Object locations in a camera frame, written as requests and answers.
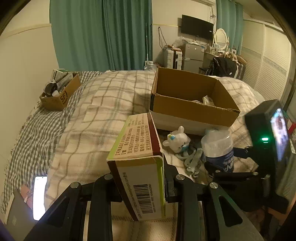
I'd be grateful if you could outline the clear plastic bottle blue label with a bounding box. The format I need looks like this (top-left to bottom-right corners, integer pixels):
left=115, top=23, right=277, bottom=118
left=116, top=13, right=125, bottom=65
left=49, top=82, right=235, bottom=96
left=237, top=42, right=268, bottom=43
left=201, top=130, right=234, bottom=173

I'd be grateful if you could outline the grey plastic clip tool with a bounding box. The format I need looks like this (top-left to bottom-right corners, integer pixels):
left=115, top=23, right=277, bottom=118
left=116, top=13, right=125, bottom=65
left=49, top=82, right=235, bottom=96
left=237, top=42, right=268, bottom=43
left=175, top=143, right=203, bottom=178

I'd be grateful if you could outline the green white medicine box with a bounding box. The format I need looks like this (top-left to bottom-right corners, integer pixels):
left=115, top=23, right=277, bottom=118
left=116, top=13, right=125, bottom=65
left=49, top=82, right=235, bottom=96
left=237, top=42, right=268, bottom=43
left=107, top=113, right=166, bottom=221

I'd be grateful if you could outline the lit white smartphone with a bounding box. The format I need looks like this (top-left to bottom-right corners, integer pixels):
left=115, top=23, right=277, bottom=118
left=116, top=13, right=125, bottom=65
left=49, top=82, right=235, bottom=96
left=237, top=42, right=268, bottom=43
left=33, top=176, right=47, bottom=221

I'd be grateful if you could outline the dark laptop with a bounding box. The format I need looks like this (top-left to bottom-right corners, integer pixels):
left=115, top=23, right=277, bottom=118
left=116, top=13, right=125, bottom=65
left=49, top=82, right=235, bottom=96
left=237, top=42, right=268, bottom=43
left=6, top=190, right=37, bottom=240

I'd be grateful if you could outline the black phone screen device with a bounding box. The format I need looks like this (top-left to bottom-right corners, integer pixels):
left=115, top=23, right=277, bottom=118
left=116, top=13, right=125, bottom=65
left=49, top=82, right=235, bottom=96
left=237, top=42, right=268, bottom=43
left=244, top=99, right=290, bottom=164

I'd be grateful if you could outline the grey checked bed sheet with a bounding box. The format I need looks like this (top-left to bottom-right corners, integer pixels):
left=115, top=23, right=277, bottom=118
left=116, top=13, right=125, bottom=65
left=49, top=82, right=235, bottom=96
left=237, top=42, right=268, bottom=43
left=1, top=71, right=100, bottom=214

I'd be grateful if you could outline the white bear plush toy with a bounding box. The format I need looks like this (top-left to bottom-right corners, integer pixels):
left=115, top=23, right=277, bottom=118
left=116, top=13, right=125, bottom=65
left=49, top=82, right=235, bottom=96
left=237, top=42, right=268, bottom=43
left=163, top=126, right=191, bottom=154

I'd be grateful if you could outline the large open cardboard box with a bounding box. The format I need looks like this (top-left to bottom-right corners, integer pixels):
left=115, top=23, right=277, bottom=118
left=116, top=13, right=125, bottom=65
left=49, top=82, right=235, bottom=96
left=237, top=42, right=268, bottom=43
left=149, top=68, right=240, bottom=136

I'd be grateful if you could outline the plaid beige blanket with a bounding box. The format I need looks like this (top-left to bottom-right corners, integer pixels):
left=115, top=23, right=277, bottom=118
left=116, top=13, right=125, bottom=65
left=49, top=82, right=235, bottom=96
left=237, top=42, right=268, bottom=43
left=44, top=70, right=265, bottom=240

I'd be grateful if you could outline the small SF cardboard box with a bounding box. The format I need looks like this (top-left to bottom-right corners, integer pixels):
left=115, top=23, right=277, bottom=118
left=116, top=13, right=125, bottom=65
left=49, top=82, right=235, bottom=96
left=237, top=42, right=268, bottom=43
left=40, top=69, right=81, bottom=111

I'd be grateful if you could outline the black clothing pile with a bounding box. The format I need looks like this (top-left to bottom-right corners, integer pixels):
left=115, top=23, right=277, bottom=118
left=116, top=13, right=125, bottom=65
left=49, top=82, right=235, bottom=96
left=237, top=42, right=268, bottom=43
left=205, top=57, right=237, bottom=78

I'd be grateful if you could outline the white sliding wardrobe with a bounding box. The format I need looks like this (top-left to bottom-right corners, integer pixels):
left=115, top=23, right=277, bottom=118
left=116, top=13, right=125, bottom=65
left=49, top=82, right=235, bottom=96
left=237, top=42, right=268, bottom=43
left=240, top=20, right=292, bottom=100

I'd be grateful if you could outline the grey small refrigerator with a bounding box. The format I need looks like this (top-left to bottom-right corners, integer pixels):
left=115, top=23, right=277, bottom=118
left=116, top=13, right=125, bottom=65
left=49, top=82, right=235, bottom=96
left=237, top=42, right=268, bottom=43
left=182, top=43, right=204, bottom=73

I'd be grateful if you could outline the white oval mirror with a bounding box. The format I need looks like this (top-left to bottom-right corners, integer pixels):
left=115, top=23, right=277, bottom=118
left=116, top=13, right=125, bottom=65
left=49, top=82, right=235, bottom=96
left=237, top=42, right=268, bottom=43
left=214, top=28, right=229, bottom=51

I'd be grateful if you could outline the white drawer cabinet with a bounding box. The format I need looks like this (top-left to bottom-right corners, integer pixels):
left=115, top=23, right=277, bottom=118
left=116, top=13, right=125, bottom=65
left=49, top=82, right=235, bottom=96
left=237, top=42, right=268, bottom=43
left=163, top=47, right=183, bottom=70

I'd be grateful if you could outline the large water jug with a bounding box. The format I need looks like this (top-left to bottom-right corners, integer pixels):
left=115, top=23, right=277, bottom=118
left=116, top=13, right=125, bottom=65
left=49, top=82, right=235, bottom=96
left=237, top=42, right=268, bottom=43
left=144, top=60, right=157, bottom=71

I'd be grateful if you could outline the green curtain right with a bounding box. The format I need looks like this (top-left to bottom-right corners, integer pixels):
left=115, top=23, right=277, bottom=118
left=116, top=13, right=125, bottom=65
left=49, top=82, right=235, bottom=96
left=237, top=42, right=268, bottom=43
left=216, top=0, right=244, bottom=54

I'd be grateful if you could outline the green curtain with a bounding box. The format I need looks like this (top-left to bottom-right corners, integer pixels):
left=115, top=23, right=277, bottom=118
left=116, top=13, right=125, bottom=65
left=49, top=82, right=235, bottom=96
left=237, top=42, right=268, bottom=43
left=216, top=0, right=244, bottom=54
left=49, top=1, right=152, bottom=72

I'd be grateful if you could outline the green curtain left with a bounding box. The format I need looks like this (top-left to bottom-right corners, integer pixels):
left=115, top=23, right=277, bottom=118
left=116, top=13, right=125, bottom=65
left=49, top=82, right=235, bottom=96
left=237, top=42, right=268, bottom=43
left=49, top=1, right=152, bottom=72

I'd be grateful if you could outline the black wall television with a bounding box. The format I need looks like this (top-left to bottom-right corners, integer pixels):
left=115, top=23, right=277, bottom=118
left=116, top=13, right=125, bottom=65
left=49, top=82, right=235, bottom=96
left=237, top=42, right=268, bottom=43
left=181, top=15, right=214, bottom=40

